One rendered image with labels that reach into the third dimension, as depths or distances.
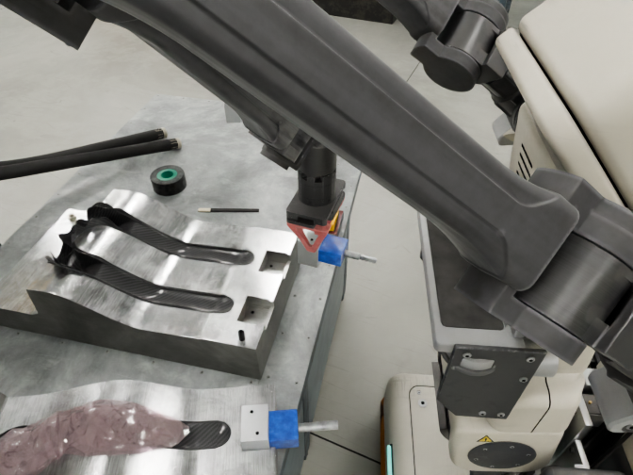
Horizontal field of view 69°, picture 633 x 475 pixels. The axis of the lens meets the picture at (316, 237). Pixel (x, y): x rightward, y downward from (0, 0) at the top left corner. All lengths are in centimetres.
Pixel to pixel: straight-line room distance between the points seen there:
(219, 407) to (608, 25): 63
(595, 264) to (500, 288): 6
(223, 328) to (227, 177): 53
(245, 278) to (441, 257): 34
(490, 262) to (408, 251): 184
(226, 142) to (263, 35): 111
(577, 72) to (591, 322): 20
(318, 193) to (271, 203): 42
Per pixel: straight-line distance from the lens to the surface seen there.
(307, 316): 86
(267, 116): 51
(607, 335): 36
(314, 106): 22
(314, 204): 70
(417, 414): 137
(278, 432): 68
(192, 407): 73
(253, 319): 79
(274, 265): 86
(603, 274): 34
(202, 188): 116
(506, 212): 29
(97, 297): 82
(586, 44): 46
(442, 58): 67
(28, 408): 80
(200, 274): 84
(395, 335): 183
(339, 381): 171
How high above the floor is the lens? 149
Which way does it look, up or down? 44 degrees down
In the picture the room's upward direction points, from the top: straight up
